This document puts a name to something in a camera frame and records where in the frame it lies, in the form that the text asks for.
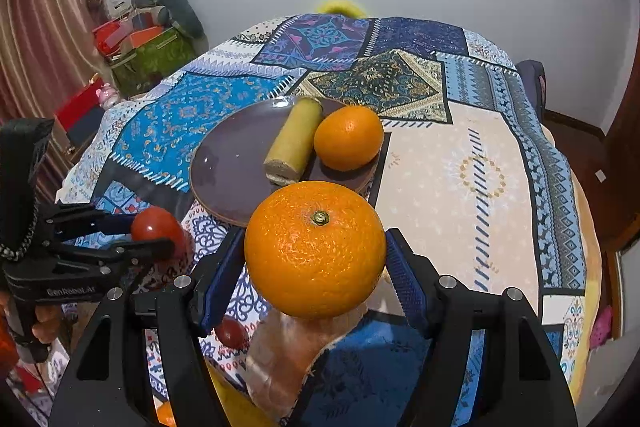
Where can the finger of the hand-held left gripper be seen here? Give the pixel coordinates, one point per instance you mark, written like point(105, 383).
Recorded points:
point(107, 223)
point(145, 249)

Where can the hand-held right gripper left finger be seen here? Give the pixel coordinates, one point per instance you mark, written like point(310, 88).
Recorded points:
point(220, 274)

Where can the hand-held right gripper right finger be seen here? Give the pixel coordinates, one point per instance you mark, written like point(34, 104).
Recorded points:
point(402, 274)

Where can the large orange with stem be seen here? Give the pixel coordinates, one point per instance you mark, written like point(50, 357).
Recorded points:
point(315, 249)

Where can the brown round plate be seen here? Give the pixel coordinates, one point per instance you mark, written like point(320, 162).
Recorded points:
point(230, 167)

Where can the person's left hand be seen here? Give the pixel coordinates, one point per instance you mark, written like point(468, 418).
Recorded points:
point(46, 322)

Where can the small dark red tomato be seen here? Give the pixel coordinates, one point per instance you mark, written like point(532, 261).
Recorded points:
point(231, 333)

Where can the clear plastic bread bag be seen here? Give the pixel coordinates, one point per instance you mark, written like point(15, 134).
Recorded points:
point(285, 357)

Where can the red flat box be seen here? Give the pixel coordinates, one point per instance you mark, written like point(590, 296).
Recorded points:
point(82, 107)

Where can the yellow fruit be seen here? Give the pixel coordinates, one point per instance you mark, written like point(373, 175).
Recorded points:
point(235, 399)

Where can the patchwork patterned tablecloth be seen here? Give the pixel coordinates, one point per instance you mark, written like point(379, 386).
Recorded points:
point(490, 167)

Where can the smooth orange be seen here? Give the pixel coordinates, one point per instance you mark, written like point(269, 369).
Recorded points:
point(348, 138)

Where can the small orange fruit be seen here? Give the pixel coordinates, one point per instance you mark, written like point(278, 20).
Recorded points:
point(166, 413)

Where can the yellow-green banana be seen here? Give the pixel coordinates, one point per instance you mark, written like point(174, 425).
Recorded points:
point(294, 142)

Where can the red gift box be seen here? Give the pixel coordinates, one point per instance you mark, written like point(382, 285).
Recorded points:
point(127, 34)

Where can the pink slipper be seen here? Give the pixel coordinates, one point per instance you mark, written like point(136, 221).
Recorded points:
point(601, 326)

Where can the striped pink curtain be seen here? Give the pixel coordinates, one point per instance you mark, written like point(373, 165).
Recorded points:
point(50, 7)

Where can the grey plush cushion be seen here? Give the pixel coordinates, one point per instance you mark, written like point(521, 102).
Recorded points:
point(172, 4)

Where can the dark blue chair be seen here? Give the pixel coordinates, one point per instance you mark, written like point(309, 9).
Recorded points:
point(534, 79)

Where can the yellow chair back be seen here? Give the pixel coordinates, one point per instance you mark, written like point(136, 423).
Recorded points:
point(340, 5)

